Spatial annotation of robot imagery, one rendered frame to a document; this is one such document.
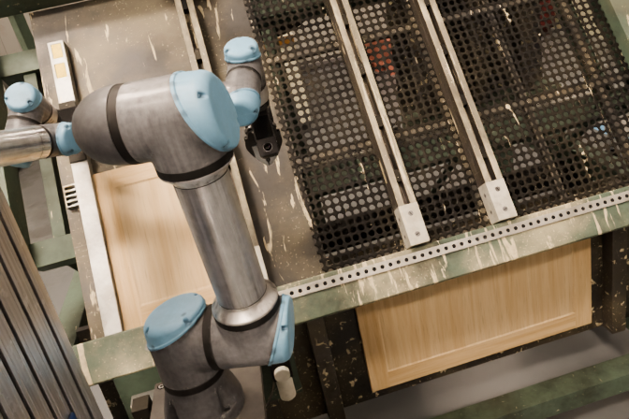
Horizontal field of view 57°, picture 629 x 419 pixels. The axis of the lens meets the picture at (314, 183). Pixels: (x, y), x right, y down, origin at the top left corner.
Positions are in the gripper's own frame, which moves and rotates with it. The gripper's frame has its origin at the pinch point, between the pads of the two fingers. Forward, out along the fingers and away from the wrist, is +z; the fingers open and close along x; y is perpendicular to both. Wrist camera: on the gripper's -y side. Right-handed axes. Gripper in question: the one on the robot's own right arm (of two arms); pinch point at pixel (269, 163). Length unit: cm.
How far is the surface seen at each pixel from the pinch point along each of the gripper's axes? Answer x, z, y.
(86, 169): 54, 17, 31
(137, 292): 46, 37, -4
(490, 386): -67, 135, -25
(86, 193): 55, 20, 24
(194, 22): 13, -2, 66
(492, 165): -67, 32, 7
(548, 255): -90, 77, -4
